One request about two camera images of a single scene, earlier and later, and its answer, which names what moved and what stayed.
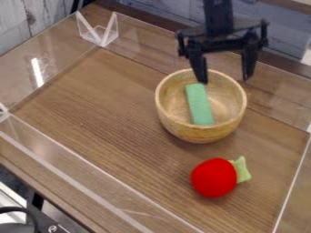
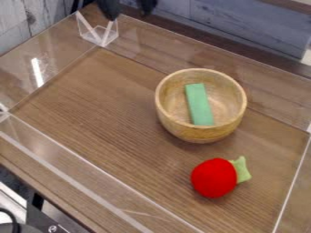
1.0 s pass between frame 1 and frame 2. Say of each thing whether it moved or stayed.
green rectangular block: stayed
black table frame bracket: stayed
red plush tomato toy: stayed
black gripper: moved
